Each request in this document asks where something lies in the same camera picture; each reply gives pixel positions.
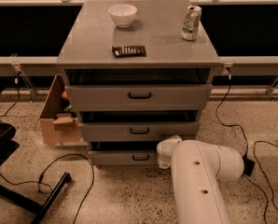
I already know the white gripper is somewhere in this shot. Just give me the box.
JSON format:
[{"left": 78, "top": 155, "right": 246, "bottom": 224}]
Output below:
[{"left": 157, "top": 135, "right": 182, "bottom": 169}]

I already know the grey bottom drawer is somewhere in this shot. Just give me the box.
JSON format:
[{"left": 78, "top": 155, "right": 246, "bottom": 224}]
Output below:
[{"left": 89, "top": 150, "right": 157, "bottom": 166}]

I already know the grey drawer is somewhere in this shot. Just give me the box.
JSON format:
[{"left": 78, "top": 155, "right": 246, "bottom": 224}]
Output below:
[
  {"left": 89, "top": 150, "right": 157, "bottom": 166},
  {"left": 79, "top": 121, "right": 200, "bottom": 142},
  {"left": 65, "top": 85, "right": 211, "bottom": 111}
]

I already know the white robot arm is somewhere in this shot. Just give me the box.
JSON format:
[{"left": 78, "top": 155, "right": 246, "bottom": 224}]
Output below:
[{"left": 157, "top": 135, "right": 244, "bottom": 224}]

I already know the grey middle drawer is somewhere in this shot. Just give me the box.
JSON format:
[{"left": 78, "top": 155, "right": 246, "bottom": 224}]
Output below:
[{"left": 79, "top": 121, "right": 200, "bottom": 142}]

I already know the grey top drawer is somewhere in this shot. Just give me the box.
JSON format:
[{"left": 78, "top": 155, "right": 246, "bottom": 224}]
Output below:
[{"left": 65, "top": 85, "right": 211, "bottom": 111}]

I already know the grey drawer cabinet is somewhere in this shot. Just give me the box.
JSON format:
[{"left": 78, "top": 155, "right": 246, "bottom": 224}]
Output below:
[{"left": 57, "top": 0, "right": 220, "bottom": 165}]

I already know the dark snack bar packet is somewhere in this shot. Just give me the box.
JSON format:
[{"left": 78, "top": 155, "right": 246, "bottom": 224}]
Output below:
[{"left": 112, "top": 45, "right": 146, "bottom": 58}]

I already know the brown cardboard box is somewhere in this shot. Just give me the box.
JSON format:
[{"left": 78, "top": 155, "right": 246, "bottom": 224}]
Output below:
[{"left": 40, "top": 75, "right": 82, "bottom": 144}]

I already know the white green soda can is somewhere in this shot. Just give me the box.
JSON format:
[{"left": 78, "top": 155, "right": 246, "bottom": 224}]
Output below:
[{"left": 181, "top": 6, "right": 202, "bottom": 41}]

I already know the white bowl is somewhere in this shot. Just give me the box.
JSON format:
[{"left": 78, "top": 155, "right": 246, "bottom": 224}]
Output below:
[{"left": 108, "top": 4, "right": 137, "bottom": 28}]

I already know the grey railing beam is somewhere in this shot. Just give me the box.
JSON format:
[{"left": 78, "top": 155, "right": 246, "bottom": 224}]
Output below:
[{"left": 0, "top": 0, "right": 278, "bottom": 75}]

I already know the black cable on left floor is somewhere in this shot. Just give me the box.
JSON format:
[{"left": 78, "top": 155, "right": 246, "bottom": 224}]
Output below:
[{"left": 0, "top": 153, "right": 96, "bottom": 224}]

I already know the black cable on floor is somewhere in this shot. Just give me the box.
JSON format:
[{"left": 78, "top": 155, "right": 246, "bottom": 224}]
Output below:
[
  {"left": 242, "top": 140, "right": 278, "bottom": 224},
  {"left": 0, "top": 153, "right": 96, "bottom": 224}
]

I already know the black cable on right floor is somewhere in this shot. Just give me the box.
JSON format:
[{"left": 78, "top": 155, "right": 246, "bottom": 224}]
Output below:
[{"left": 242, "top": 140, "right": 278, "bottom": 224}]

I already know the black cable at left wall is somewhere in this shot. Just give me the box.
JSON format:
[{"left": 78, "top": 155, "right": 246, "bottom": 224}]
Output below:
[{"left": 0, "top": 70, "right": 23, "bottom": 123}]

